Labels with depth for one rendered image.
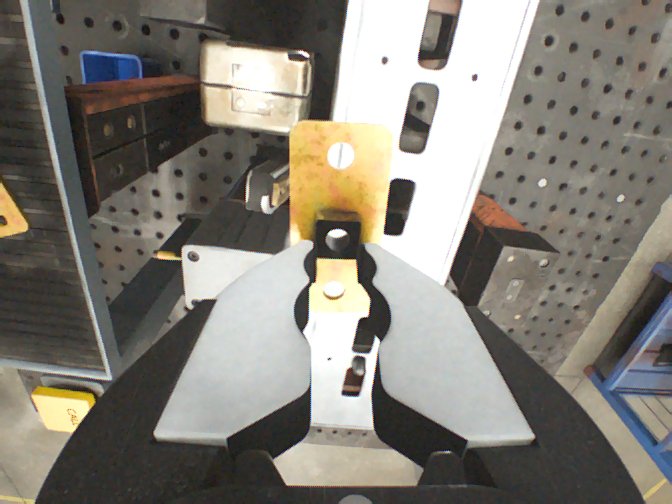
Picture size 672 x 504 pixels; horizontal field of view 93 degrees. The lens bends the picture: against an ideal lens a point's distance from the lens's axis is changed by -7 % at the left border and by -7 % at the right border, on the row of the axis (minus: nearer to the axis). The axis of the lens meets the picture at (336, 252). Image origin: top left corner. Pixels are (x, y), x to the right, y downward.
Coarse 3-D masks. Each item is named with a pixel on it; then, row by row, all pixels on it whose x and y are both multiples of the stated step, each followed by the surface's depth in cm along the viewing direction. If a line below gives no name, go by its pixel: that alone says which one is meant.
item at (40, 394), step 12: (36, 396) 33; (48, 396) 33; (60, 396) 33; (72, 396) 33; (84, 396) 33; (48, 408) 34; (60, 408) 34; (72, 408) 34; (84, 408) 34; (48, 420) 35; (60, 420) 35; (72, 420) 34
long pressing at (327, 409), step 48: (384, 0) 31; (480, 0) 31; (528, 0) 31; (384, 48) 32; (480, 48) 33; (336, 96) 34; (384, 96) 35; (480, 96) 35; (336, 144) 37; (432, 144) 37; (480, 144) 37; (432, 192) 40; (384, 240) 43; (432, 240) 43; (336, 288) 46; (336, 336) 50; (336, 384) 55
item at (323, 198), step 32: (320, 128) 12; (352, 128) 12; (384, 128) 12; (320, 160) 13; (384, 160) 13; (320, 192) 13; (352, 192) 13; (384, 192) 13; (320, 224) 13; (352, 224) 13; (320, 256) 14; (352, 256) 14; (320, 288) 15; (352, 288) 15
